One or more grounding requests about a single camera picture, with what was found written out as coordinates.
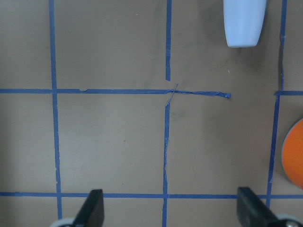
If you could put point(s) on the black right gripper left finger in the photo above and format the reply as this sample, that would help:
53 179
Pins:
92 212

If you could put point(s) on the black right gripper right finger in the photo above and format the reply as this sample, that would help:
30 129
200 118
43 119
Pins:
251 211

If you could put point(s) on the white plastic cup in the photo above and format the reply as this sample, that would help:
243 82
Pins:
243 22

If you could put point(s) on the orange can with grey lid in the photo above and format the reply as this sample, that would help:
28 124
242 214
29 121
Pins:
292 154

